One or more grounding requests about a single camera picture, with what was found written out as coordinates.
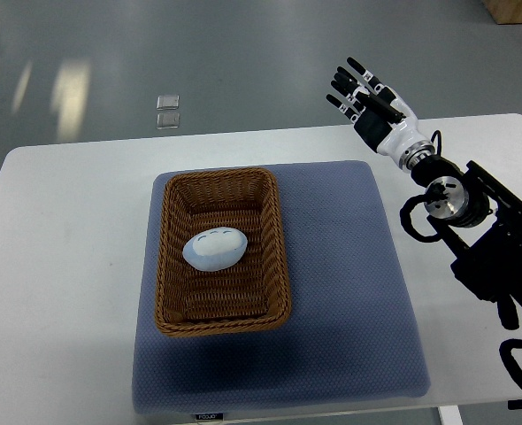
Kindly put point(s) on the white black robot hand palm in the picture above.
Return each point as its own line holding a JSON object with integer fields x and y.
{"x": 401, "y": 141}

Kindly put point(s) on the blue white plush toy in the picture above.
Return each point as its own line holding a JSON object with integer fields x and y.
{"x": 215, "y": 249}

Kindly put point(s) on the wooden box corner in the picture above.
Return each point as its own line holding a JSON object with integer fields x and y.
{"x": 505, "y": 12}

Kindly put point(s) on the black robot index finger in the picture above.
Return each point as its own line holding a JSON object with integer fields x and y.
{"x": 367, "y": 78}

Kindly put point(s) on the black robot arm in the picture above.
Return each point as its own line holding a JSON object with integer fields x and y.
{"x": 474, "y": 214}

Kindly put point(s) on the lower metal floor plate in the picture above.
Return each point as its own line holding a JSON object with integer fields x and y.
{"x": 168, "y": 120}

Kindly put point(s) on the upper metal floor plate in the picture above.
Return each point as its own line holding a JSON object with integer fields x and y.
{"x": 168, "y": 102}

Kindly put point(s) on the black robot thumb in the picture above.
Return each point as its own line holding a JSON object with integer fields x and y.
{"x": 380, "y": 107}

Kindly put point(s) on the blue fabric mat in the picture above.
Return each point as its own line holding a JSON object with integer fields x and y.
{"x": 351, "y": 335}

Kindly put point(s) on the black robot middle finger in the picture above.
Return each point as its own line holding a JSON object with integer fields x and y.
{"x": 343, "y": 77}

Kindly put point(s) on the brown wicker basket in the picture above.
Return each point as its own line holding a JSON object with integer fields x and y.
{"x": 254, "y": 294}

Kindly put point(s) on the metal floor plate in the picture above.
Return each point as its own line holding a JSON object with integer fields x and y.
{"x": 168, "y": 102}
{"x": 168, "y": 120}

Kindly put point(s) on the white table leg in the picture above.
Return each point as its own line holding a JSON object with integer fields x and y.
{"x": 450, "y": 415}

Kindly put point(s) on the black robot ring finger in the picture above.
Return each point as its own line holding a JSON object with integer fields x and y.
{"x": 349, "y": 92}

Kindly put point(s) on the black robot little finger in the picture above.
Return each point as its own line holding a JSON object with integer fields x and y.
{"x": 348, "y": 111}

